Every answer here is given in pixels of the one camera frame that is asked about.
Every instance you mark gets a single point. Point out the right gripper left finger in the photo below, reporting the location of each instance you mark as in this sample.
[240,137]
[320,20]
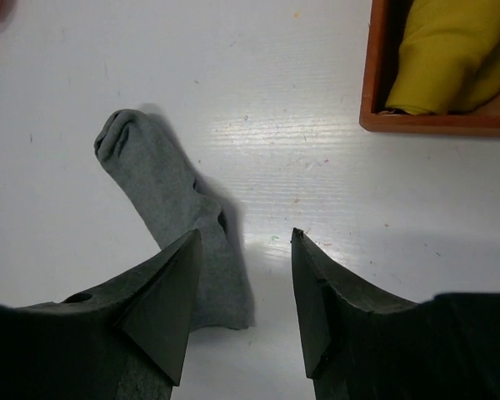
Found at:
[123,339]

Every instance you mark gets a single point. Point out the orange compartment tray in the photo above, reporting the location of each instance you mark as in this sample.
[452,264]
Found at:
[386,27]

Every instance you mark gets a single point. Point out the yellow rolled sock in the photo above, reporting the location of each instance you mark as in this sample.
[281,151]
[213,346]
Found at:
[449,58]

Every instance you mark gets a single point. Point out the grey sock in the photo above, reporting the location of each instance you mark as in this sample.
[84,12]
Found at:
[138,153]

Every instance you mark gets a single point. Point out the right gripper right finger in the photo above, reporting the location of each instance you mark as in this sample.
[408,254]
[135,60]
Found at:
[361,342]

